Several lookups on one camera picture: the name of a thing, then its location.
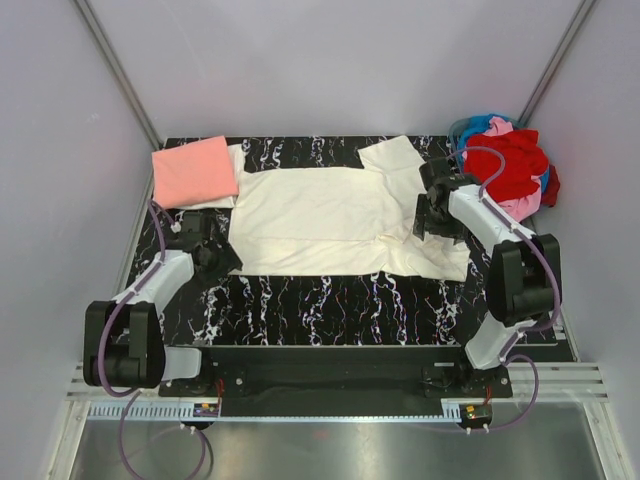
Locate cream white t shirt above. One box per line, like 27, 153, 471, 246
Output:
228, 136, 470, 282

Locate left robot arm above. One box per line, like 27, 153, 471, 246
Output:
83, 211, 242, 396

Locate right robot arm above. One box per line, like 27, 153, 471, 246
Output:
413, 157, 562, 397

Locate folded pink t shirt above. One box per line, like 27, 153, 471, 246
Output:
152, 136, 239, 209

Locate pink t shirt in basket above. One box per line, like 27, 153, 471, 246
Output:
484, 116, 542, 222

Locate blue t shirt in basket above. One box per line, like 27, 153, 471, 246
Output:
457, 115, 550, 202

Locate red t shirt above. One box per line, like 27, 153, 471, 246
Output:
464, 129, 561, 207

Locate folded white t shirt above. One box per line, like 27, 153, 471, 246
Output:
165, 142, 244, 210

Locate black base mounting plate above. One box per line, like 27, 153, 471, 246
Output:
160, 346, 513, 399

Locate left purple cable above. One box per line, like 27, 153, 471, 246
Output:
97, 200, 214, 476

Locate white slotted cable duct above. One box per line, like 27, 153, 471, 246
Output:
88, 401, 461, 423

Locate aluminium rail front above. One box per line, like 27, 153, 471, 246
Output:
65, 362, 609, 403

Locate right aluminium frame post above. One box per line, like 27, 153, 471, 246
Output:
518, 0, 599, 126

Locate aluminium frame post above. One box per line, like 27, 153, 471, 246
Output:
73, 0, 164, 147
518, 0, 599, 126

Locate left aluminium frame post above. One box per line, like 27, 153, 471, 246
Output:
73, 0, 164, 147

